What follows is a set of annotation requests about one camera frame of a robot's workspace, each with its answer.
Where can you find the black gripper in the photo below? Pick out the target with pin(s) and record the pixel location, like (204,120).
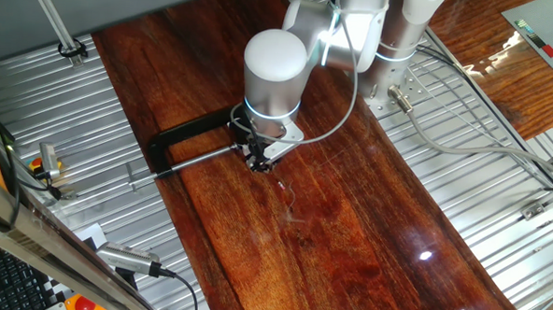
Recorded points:
(259,150)

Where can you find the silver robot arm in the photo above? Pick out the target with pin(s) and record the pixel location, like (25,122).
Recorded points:
(272,80)

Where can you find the black C-clamp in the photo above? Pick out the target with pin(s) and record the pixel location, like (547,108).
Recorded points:
(184,130)

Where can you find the glossy brown wood board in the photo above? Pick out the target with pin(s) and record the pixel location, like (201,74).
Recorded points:
(370,248)

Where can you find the white paper sheet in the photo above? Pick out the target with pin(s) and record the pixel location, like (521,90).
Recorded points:
(90,235)

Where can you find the red emergency stop button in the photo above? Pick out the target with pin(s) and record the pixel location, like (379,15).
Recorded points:
(85,306)

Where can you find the black white marker sheet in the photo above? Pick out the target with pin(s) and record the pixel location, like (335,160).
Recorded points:
(55,289)

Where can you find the brown wood side table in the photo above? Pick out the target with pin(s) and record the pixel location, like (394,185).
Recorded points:
(495,80)

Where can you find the black keyboard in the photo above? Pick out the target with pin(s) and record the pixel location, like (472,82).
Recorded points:
(4,278)

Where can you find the black toy brick strip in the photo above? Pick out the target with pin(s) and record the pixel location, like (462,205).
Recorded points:
(537,40)

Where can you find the red toy brick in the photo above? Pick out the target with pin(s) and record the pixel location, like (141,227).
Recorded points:
(550,50)

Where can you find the grey brick baseplate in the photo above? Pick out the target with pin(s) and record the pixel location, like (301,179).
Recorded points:
(544,17)

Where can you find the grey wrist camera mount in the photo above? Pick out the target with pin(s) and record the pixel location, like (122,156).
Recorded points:
(286,143)

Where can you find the silver depth camera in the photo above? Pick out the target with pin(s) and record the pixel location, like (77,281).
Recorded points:
(127,258)
(49,159)

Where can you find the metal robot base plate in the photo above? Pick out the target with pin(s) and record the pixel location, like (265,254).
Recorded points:
(417,84)

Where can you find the black camera stand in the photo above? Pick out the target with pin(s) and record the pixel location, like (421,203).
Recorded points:
(126,277)

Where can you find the black metal camera bracket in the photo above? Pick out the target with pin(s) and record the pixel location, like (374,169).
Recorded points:
(53,189)

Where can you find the shiny steel frame rail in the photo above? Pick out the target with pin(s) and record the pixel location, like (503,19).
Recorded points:
(43,243)

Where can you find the aluminium post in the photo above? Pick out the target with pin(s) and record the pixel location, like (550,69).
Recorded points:
(54,18)

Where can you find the aluminium profile rail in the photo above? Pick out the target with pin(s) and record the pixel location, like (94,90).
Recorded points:
(533,210)

